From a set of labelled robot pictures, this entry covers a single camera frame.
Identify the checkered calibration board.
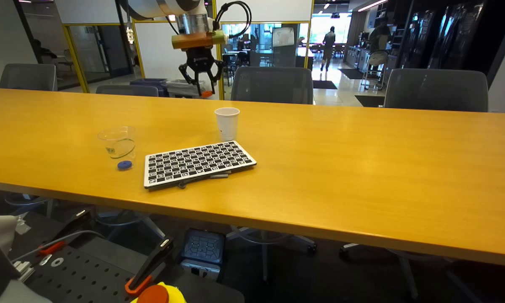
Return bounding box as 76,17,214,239
141,138,259,190

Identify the person in dark clothes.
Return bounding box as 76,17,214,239
322,25,340,74
365,15,394,77

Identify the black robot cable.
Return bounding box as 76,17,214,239
209,0,254,42
116,0,182,22

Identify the yellow framed glass partition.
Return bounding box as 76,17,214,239
13,0,316,101

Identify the white paper cup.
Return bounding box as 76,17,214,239
212,106,241,141

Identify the blue grey mesh box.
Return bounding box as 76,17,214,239
178,227,227,278

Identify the small red tool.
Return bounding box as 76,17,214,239
37,241,67,259

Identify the clear glass cup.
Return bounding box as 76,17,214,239
96,124,138,173

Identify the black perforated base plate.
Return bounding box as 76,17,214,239
15,232,246,303

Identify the yellow red emergency stop button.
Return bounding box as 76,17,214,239
130,279,189,303

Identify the dark floor mat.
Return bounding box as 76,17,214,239
311,79,340,91
353,92,387,109
340,66,367,81

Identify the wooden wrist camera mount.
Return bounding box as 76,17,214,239
170,32,227,50

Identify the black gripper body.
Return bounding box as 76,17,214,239
182,47,219,77

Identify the black tool with orange handle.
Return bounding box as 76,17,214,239
123,237,175,300

